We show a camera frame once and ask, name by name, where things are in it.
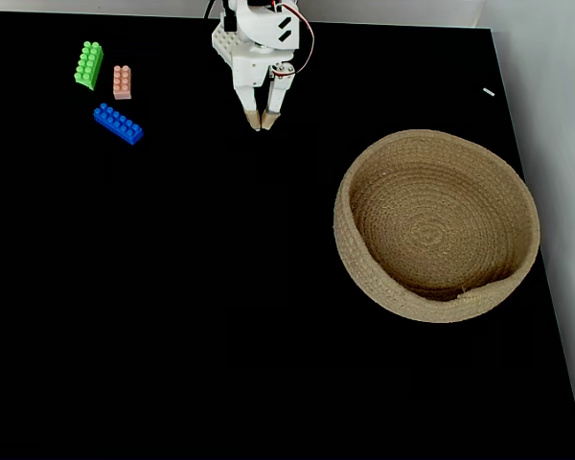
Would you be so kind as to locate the green lego block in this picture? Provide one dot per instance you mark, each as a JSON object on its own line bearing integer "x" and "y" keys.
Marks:
{"x": 89, "y": 64}

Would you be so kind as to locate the small white tape strip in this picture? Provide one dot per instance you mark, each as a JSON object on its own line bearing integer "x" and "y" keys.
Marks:
{"x": 489, "y": 91}

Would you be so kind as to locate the pink lego block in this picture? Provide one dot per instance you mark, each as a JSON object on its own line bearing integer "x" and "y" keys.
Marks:
{"x": 122, "y": 82}

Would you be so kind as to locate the blue lego block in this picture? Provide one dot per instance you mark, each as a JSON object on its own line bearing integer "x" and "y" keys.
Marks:
{"x": 118, "y": 124}

